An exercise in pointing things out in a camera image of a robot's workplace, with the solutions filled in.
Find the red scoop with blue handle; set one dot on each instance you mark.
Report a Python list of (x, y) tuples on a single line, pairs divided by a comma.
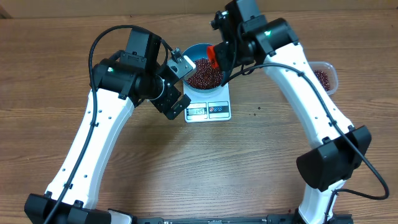
[(210, 51)]

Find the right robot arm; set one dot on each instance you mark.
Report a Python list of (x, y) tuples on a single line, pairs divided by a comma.
[(337, 148)]

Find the red beans in bowl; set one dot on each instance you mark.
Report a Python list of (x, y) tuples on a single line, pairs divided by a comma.
[(206, 77)]

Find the white kitchen scale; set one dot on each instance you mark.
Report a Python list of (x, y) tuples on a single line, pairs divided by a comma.
[(207, 105)]

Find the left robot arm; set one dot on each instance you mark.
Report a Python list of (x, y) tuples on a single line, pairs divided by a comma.
[(146, 70)]

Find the blue bowl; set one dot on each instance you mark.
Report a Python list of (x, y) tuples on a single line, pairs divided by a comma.
[(196, 52)]

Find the red beans in container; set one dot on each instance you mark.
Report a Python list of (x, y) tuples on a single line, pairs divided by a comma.
[(323, 79)]

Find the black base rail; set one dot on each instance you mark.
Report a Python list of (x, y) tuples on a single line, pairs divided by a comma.
[(290, 218)]

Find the clear plastic container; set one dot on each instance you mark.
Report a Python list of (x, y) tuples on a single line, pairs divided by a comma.
[(330, 70)]

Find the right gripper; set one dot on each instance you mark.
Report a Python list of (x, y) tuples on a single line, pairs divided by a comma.
[(224, 58)]

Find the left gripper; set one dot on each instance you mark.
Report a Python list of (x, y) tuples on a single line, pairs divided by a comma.
[(165, 105)]

